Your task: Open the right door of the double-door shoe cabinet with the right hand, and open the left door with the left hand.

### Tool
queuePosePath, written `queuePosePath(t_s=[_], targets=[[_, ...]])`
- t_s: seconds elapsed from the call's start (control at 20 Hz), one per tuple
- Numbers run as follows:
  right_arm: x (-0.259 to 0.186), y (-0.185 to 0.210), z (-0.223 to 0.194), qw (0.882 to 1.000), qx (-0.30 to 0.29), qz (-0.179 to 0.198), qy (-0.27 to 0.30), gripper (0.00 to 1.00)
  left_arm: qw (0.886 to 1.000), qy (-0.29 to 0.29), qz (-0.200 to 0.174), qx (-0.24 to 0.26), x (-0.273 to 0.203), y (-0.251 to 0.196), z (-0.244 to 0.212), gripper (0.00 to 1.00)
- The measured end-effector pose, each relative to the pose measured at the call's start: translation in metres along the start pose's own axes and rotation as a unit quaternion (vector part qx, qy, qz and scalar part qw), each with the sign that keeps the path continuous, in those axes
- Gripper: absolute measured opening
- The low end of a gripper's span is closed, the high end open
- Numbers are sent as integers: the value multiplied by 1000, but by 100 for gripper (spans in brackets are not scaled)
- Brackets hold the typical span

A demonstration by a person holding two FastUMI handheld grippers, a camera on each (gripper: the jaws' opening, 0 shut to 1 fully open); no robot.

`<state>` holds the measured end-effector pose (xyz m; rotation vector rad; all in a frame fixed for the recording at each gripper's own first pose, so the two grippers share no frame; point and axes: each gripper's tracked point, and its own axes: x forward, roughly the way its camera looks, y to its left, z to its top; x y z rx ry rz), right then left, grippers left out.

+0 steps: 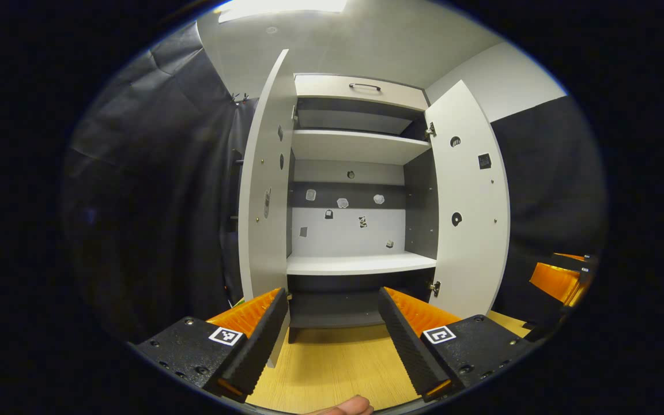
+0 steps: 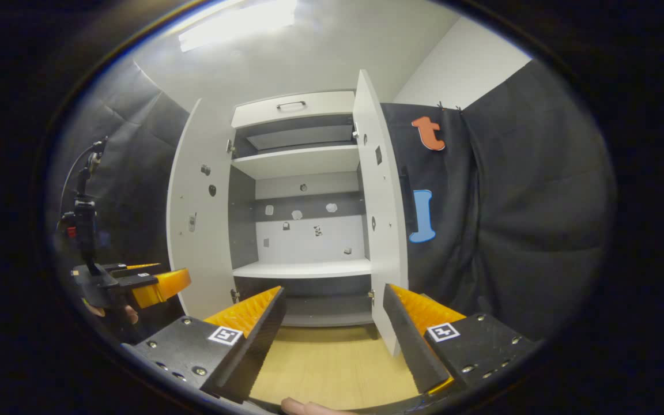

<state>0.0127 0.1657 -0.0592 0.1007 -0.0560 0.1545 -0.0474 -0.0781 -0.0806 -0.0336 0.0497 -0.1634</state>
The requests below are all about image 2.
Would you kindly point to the white cabinet drawer front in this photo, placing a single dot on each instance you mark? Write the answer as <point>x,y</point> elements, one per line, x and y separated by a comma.
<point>332,104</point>

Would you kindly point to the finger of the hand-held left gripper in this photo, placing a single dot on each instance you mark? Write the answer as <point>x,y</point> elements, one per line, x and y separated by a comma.
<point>124,269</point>
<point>165,285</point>

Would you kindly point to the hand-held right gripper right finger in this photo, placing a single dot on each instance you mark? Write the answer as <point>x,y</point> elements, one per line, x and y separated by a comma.
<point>410,340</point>

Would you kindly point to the black backdrop cloth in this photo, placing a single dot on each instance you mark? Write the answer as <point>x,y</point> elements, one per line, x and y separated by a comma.
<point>510,202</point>

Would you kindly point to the white cabinet door camera sticker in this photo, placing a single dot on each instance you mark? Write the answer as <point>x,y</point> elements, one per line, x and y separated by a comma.
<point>205,259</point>

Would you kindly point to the white cabinet shelf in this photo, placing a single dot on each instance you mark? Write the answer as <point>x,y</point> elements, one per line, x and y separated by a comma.
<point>297,161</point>
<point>303,268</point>

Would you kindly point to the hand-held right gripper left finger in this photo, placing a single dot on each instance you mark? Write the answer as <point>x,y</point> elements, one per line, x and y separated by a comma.
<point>263,340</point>

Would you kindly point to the white cabinet door headphone sticker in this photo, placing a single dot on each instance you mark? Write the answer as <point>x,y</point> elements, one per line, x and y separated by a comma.
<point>381,230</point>

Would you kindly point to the white double-door shoe cabinet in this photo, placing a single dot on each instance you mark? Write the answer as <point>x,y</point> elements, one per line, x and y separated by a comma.
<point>309,242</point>

